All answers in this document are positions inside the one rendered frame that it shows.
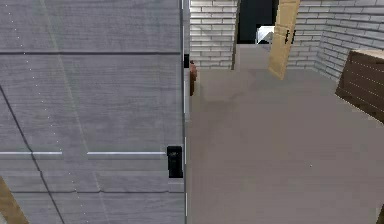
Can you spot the red-brown object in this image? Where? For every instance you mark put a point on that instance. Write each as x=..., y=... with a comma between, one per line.
x=192, y=76

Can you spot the grey room door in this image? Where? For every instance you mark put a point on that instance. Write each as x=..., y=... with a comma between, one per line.
x=90, y=100

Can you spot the white object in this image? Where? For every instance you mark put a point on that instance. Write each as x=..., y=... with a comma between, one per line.
x=265, y=34

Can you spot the tan wooden room door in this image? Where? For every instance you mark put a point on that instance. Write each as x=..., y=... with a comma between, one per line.
x=282, y=40

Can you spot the brown wooden cupboard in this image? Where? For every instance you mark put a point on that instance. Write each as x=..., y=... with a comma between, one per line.
x=363, y=83

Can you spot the tan wooden plank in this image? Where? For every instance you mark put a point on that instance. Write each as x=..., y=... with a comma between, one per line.
x=10, y=206

